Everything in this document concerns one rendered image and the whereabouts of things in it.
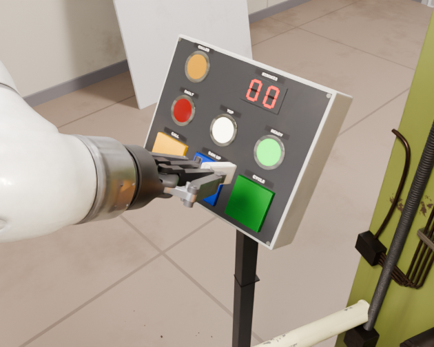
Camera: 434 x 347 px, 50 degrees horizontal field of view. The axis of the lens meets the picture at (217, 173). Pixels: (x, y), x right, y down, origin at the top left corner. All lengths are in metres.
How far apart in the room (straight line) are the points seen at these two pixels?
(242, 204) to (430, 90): 0.36
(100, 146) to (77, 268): 1.64
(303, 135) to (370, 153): 1.99
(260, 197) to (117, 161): 0.36
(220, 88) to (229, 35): 2.58
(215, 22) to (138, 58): 0.66
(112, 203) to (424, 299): 0.70
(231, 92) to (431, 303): 0.55
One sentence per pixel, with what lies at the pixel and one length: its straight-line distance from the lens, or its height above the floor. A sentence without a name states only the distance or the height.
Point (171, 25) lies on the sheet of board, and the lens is 3.08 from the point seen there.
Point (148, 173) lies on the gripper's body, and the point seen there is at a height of 1.23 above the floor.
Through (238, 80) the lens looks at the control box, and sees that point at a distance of 0.83.
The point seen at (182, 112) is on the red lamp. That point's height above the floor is 1.09.
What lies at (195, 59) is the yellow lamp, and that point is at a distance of 0.88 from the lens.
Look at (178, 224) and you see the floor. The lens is 2.19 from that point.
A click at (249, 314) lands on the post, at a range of 1.32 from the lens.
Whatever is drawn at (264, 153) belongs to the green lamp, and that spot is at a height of 1.09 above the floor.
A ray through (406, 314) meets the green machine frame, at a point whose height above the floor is 0.72.
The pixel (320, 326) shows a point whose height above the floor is 0.64.
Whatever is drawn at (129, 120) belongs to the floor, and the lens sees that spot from 2.92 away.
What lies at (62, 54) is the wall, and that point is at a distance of 3.22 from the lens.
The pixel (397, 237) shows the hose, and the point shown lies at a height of 0.89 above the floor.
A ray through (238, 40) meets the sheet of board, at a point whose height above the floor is 0.18.
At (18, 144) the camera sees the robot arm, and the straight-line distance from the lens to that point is 0.41.
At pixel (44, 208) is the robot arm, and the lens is 0.42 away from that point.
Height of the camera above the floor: 1.55
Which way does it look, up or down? 39 degrees down
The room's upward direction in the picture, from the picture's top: straight up
